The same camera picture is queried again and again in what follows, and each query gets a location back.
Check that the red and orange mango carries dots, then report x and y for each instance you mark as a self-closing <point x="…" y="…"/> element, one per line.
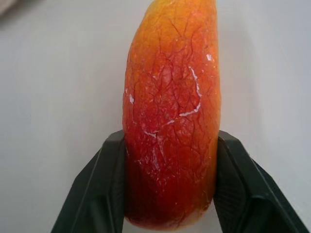
<point x="172" y="109"/>

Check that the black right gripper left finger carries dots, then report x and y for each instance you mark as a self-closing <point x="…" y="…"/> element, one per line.
<point x="97" y="189"/>

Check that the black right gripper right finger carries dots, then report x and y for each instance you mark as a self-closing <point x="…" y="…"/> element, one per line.
<point x="250" y="191"/>

